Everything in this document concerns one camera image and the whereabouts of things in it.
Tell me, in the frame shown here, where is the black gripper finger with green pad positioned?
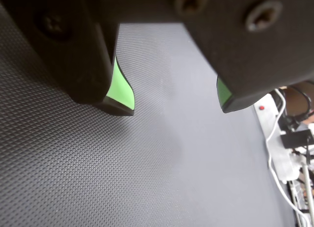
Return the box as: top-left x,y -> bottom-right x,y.
0,0 -> 135,117
176,0 -> 314,114

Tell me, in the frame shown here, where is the black rectangular device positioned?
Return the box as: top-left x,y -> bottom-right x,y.
281,129 -> 314,149

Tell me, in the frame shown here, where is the dark grey textured mat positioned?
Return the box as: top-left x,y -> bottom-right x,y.
0,3 -> 297,227

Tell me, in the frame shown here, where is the grey metal rod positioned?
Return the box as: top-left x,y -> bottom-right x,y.
302,163 -> 314,227

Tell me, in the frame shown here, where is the black looped cable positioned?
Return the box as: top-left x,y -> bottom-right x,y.
282,85 -> 312,120

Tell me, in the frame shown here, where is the white power strip with cables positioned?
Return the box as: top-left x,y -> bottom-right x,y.
266,88 -> 312,227

